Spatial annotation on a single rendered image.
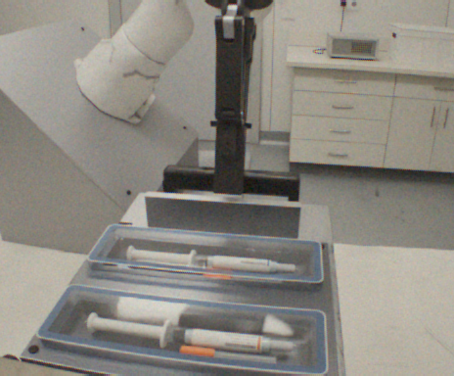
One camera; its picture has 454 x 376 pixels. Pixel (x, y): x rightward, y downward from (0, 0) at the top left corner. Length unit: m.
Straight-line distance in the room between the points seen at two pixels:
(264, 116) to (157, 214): 2.88
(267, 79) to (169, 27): 2.45
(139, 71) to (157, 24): 0.10
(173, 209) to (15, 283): 0.43
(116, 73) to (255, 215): 0.50
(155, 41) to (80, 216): 0.33
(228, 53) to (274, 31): 2.75
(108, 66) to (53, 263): 0.38
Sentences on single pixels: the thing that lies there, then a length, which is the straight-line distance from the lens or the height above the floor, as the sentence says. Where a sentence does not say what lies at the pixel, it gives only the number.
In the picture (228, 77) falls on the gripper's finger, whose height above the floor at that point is 1.12.
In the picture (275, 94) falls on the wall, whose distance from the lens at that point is 3.24.
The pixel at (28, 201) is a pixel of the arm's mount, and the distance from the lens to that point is 0.82.
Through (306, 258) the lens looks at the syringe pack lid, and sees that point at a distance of 0.35.
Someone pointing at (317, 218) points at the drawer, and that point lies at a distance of 0.47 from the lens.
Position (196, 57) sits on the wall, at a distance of 3.23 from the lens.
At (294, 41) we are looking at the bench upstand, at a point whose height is 0.78.
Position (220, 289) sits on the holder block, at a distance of 0.33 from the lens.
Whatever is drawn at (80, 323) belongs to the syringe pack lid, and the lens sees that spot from 0.30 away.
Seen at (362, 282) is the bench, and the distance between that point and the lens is 0.75.
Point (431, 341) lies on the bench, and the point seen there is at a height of 0.75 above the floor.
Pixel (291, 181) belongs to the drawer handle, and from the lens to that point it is 0.46.
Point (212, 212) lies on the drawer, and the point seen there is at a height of 1.00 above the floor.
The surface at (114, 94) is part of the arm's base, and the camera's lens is 0.86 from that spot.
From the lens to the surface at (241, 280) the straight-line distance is 0.33.
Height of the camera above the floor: 1.21
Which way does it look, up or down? 27 degrees down
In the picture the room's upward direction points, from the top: straight up
